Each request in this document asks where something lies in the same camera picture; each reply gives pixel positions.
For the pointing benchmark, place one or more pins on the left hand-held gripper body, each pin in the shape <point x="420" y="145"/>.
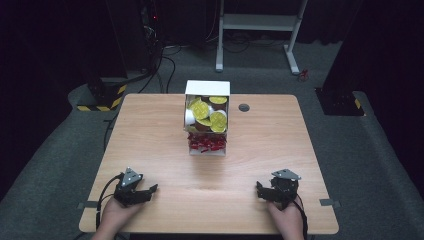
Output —
<point x="127" y="190"/>

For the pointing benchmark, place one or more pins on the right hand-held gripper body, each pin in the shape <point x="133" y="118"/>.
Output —
<point x="284" y="186"/>

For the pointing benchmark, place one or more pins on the person's left hand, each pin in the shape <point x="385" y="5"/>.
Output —
<point x="117" y="213"/>

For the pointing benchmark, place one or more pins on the grey tape piece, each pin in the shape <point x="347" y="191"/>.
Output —
<point x="329" y="202"/>
<point x="87" y="204"/>

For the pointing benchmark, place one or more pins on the grey table grommet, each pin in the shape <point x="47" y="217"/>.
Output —
<point x="244" y="107"/>

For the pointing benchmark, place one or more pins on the pile of yellow-lidded cups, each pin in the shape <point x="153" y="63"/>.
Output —
<point x="208" y="114"/>

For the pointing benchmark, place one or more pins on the black stand with striped base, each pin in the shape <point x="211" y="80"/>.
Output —
<point x="106" y="96"/>

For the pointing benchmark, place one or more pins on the black stand base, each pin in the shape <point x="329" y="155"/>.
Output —
<point x="339" y="101"/>

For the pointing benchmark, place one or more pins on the white two-compartment box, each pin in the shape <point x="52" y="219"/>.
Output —
<point x="207" y="88"/>

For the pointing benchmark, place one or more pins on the small red floor object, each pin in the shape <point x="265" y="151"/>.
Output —
<point x="302" y="75"/>

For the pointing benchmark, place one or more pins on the dark equipment rack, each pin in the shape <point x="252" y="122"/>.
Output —
<point x="151" y="30"/>

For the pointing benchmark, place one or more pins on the white metal stand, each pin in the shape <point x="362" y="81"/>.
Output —
<point x="259" y="22"/>

